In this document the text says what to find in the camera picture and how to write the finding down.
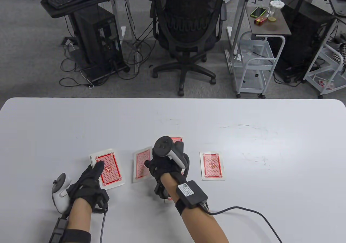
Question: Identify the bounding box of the brown side table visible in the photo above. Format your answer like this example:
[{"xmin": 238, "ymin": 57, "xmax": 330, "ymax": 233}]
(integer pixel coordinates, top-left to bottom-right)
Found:
[{"xmin": 245, "ymin": 6, "xmax": 292, "ymax": 37}]

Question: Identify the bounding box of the thin black glove cable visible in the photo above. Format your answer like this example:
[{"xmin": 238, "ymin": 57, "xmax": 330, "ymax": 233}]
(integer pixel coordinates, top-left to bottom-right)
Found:
[{"xmin": 99, "ymin": 212, "xmax": 107, "ymax": 243}]

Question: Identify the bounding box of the black left forearm sensor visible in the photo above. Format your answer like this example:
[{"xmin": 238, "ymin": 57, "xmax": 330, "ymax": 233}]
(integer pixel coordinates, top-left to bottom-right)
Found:
[{"xmin": 48, "ymin": 217, "xmax": 68, "ymax": 243}]

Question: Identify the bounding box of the person's right forearm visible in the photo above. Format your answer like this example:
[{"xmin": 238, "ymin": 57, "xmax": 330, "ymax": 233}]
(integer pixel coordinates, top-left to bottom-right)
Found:
[{"xmin": 159, "ymin": 173, "xmax": 229, "ymax": 243}]

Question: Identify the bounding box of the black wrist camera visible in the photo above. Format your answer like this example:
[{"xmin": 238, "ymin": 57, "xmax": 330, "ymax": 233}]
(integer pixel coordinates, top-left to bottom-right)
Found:
[
  {"xmin": 154, "ymin": 182, "xmax": 169, "ymax": 199},
  {"xmin": 92, "ymin": 190, "xmax": 110, "ymax": 214}
]

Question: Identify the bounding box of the tangle of black floor cables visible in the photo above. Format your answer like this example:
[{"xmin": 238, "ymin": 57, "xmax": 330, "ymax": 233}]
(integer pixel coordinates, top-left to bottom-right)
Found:
[{"xmin": 59, "ymin": 0, "xmax": 158, "ymax": 88}]

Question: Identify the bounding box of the white left hand controller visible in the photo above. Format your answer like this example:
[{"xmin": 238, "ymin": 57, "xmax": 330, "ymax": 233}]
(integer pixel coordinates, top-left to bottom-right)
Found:
[{"xmin": 51, "ymin": 173, "xmax": 73, "ymax": 214}]

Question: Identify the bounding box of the person's right hand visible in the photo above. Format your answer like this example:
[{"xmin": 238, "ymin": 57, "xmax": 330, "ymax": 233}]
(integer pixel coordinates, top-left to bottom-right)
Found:
[{"xmin": 145, "ymin": 156, "xmax": 189, "ymax": 183}]

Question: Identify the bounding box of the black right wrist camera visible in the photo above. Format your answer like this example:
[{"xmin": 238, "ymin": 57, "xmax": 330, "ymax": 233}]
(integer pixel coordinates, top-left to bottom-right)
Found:
[{"xmin": 154, "ymin": 182, "xmax": 169, "ymax": 199}]

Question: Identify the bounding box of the black right wrist strap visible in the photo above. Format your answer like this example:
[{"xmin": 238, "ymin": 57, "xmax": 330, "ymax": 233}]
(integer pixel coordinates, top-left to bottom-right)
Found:
[{"xmin": 174, "ymin": 200, "xmax": 189, "ymax": 216}]

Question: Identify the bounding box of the black white right hand controller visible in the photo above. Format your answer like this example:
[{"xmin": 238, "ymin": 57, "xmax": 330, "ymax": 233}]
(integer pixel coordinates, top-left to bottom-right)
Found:
[{"xmin": 152, "ymin": 136, "xmax": 190, "ymax": 176}]

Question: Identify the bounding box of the red white card pack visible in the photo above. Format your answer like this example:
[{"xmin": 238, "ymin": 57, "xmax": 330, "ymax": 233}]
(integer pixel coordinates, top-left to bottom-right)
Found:
[{"xmin": 318, "ymin": 79, "xmax": 335, "ymax": 90}]

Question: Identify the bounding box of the black sensor box cable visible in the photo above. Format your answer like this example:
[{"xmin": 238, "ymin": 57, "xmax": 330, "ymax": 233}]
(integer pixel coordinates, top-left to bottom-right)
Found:
[{"xmin": 205, "ymin": 204, "xmax": 284, "ymax": 243}]

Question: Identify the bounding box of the green-edged smartphone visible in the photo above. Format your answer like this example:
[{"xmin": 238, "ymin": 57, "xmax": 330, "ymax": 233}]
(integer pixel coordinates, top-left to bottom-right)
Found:
[{"xmin": 250, "ymin": 7, "xmax": 267, "ymax": 18}]

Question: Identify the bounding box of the person's left forearm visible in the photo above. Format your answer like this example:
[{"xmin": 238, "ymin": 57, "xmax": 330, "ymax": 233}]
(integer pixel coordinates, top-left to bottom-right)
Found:
[{"xmin": 63, "ymin": 198, "xmax": 94, "ymax": 243}]

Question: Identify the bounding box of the deck of red-backed cards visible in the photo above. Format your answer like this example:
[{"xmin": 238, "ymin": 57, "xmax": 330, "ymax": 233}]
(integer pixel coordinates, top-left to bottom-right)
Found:
[{"xmin": 90, "ymin": 148, "xmax": 125, "ymax": 191}]

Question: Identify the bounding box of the aluminium frame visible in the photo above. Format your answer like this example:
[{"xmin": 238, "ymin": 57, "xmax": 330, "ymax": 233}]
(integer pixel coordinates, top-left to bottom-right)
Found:
[{"xmin": 226, "ymin": 0, "xmax": 254, "ymax": 74}]

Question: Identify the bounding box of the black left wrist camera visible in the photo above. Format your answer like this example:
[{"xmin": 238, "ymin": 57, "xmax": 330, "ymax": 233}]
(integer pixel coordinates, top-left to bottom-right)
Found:
[{"xmin": 92, "ymin": 190, "xmax": 110, "ymax": 214}]

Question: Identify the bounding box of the black mesh office chair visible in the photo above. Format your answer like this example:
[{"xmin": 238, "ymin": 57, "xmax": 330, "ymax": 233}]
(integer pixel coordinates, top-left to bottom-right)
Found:
[{"xmin": 149, "ymin": 0, "xmax": 228, "ymax": 97}]

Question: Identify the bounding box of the black wrist sensor box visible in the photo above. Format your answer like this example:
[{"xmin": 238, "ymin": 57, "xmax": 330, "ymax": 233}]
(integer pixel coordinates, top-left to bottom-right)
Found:
[{"xmin": 176, "ymin": 180, "xmax": 208, "ymax": 209}]

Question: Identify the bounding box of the white desk leg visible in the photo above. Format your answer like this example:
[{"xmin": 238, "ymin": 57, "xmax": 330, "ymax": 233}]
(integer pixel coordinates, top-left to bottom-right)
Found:
[{"xmin": 110, "ymin": 0, "xmax": 127, "ymax": 42}]

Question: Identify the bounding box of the person's left hand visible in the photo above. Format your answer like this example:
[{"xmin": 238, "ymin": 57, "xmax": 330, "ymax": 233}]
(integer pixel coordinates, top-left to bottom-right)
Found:
[{"xmin": 67, "ymin": 161, "xmax": 106, "ymax": 210}]

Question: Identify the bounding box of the black stand base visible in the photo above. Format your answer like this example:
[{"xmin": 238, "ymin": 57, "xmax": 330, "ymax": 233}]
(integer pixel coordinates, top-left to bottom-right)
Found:
[{"xmin": 81, "ymin": 64, "xmax": 131, "ymax": 83}]

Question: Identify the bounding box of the black computer tower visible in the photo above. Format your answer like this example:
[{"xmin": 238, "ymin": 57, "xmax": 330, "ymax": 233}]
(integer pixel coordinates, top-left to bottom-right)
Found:
[
  {"xmin": 72, "ymin": 4, "xmax": 125, "ymax": 70},
  {"xmin": 272, "ymin": 0, "xmax": 337, "ymax": 83}
]

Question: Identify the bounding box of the clear lidded jar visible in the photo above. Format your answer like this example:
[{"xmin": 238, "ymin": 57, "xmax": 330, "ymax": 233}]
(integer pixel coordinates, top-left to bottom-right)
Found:
[{"xmin": 268, "ymin": 1, "xmax": 285, "ymax": 22}]

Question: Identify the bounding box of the black white checkered board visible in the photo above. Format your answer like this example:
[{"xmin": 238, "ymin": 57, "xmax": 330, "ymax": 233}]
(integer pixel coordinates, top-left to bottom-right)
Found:
[{"xmin": 331, "ymin": 43, "xmax": 346, "ymax": 67}]

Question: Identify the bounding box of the white metal cart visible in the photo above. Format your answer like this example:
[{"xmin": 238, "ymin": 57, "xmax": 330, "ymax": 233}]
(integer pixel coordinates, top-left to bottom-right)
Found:
[
  {"xmin": 303, "ymin": 18, "xmax": 346, "ymax": 99},
  {"xmin": 232, "ymin": 31, "xmax": 286, "ymax": 99}
]

